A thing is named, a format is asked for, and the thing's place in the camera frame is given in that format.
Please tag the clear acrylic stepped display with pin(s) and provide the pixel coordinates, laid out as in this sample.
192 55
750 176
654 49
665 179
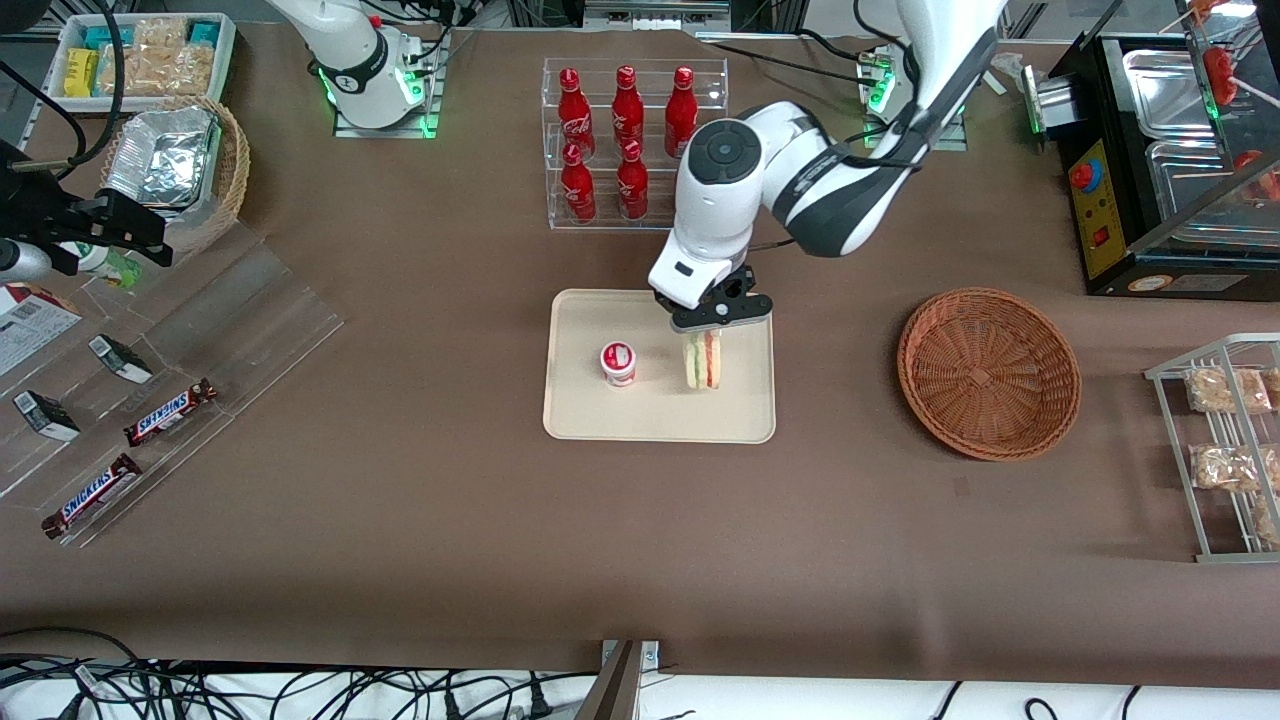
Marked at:
260 320

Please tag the metal table edge bracket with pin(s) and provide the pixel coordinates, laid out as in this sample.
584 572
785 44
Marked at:
625 680

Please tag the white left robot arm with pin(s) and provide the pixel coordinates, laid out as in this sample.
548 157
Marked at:
720 210

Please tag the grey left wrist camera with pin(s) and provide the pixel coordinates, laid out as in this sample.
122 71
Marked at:
725 315

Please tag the red white printed carton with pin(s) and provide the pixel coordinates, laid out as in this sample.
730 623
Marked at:
30 325

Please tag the white paper strip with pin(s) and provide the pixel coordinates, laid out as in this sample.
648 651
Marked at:
998 85

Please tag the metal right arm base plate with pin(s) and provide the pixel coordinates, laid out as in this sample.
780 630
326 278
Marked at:
430 100

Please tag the silver foil pack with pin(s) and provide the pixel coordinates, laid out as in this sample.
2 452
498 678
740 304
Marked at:
165 155

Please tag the small clear bag of snacks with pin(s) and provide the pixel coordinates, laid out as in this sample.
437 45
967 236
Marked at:
160 33

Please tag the red skewered sausage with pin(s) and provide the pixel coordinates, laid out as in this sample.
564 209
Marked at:
1218 75

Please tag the teal snack pack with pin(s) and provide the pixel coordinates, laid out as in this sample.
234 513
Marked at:
105 37
204 33

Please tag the small black white box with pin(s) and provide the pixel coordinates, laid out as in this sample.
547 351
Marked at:
45 416
120 359

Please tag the aluminium frame structure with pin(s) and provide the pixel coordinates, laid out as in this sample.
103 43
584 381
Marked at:
655 10

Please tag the clear acrylic bottle rack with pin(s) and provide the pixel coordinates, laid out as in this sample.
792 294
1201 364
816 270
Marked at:
600 215

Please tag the clear bag of fried snacks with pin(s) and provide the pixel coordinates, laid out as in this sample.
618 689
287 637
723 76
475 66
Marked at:
1225 392
1225 468
1268 520

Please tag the white plastic bin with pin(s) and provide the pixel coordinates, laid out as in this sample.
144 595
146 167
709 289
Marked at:
225 60

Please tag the beige plastic tray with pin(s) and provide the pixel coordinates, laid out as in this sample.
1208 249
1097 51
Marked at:
660 415

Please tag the large clear bag of snacks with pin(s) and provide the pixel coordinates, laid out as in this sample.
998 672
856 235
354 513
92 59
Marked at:
160 72

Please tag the red white yogurt cup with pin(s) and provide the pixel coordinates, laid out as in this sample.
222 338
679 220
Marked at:
618 363

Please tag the crumpled clear plastic wrapper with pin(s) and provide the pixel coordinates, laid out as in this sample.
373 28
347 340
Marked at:
1014 65

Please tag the triangle sandwich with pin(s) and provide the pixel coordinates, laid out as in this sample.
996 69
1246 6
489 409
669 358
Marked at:
702 362

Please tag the yellow snack pack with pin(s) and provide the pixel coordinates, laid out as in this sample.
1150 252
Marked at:
80 72

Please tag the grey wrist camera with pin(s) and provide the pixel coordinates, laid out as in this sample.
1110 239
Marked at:
725 315
22 261

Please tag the green white small bottle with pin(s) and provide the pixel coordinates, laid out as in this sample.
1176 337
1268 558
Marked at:
105 266

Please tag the black food warmer cabinet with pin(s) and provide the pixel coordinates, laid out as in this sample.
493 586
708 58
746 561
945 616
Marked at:
1125 200

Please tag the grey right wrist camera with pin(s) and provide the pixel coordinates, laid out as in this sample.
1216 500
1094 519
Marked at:
22 261

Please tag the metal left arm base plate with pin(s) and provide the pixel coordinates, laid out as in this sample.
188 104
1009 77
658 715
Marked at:
945 142

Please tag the Snickers chocolate bar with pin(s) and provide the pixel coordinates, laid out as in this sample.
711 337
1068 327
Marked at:
170 412
92 497

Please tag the red cola bottle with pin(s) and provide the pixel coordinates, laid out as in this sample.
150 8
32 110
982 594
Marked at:
578 190
632 188
627 105
681 100
572 110

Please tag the brown table cover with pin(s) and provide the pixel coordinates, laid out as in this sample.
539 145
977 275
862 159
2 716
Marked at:
400 560

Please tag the silver metal side box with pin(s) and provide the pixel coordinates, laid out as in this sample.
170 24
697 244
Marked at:
1050 100

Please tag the brown round wicker basket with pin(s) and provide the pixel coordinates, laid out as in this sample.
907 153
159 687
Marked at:
985 375

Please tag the tan wicker basket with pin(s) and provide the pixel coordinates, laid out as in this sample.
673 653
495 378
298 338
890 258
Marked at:
232 170

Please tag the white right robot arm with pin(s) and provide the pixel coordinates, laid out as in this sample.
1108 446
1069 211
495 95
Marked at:
350 70

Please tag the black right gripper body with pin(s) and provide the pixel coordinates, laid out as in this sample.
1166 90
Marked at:
38 212

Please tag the steel warmer tray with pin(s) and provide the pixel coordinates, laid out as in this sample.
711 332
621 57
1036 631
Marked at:
1165 95
1190 180

